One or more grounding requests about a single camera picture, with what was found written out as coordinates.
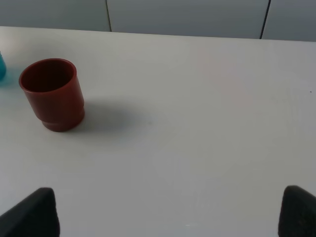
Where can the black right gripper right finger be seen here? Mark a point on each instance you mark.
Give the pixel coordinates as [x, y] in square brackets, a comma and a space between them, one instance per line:
[298, 213]

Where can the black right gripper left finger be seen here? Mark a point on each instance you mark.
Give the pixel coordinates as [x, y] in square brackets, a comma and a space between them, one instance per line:
[34, 216]

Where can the teal translucent plastic cup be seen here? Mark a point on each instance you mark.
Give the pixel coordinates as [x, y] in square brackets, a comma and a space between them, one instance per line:
[2, 67]

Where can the red plastic cup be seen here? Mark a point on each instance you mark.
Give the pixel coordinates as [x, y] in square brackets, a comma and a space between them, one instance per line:
[54, 93]

